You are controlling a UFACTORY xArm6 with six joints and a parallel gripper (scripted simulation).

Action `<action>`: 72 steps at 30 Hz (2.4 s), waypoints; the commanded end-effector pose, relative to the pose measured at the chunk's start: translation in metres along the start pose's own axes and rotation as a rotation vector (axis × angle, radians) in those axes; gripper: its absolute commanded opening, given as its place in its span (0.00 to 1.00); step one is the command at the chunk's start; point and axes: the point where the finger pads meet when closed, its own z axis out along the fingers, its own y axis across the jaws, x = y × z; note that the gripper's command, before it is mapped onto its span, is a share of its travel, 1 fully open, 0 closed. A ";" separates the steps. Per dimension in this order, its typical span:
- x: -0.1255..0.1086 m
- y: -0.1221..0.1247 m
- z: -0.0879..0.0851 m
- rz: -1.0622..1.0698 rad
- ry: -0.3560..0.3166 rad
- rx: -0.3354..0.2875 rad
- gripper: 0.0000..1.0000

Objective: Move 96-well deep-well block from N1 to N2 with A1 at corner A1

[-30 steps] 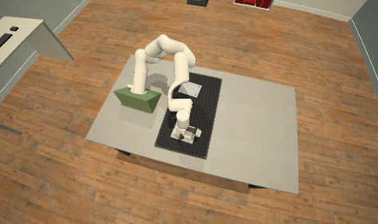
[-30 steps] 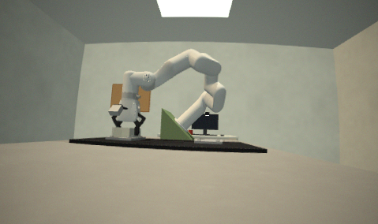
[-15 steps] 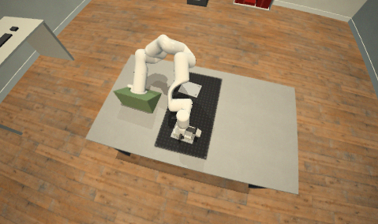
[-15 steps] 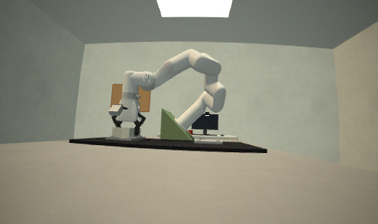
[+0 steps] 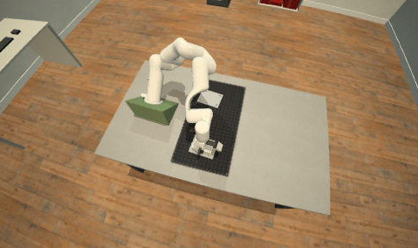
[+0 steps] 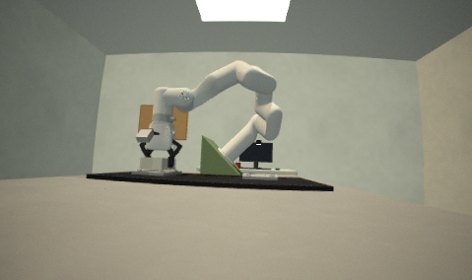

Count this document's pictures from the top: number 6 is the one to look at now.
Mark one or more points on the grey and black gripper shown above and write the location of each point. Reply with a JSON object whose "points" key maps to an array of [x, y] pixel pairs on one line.
{"points": [[164, 141]]}

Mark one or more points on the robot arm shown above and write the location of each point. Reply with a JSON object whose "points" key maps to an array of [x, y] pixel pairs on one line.
{"points": [[266, 122]]}

